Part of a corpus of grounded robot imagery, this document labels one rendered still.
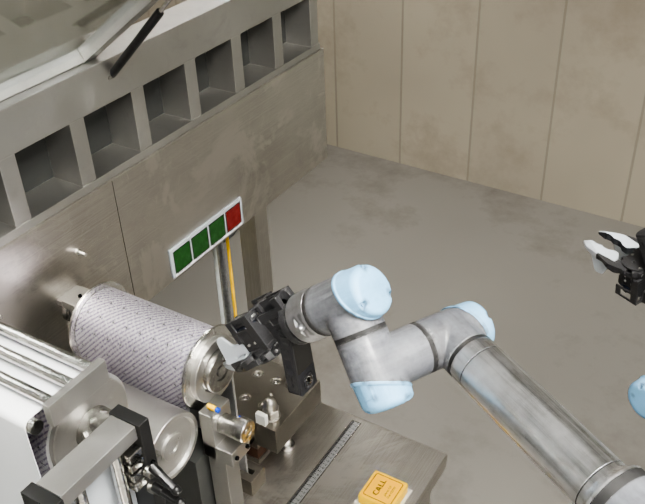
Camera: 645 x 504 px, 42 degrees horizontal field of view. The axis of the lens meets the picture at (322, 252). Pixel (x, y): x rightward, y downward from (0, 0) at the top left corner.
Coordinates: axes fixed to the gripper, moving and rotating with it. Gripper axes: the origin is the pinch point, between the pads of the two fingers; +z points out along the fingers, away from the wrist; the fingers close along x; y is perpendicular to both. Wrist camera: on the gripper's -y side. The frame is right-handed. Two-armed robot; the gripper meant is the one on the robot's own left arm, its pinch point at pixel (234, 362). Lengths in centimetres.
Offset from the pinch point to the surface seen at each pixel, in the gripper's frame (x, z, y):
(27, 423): 35.9, -8.0, 14.7
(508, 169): -284, 114, -54
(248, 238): -76, 66, 7
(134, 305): 0.4, 12.8, 16.3
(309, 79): -82, 21, 32
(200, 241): -35, 33, 17
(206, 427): 7.1, 7.1, -6.1
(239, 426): 5.6, 1.5, -8.4
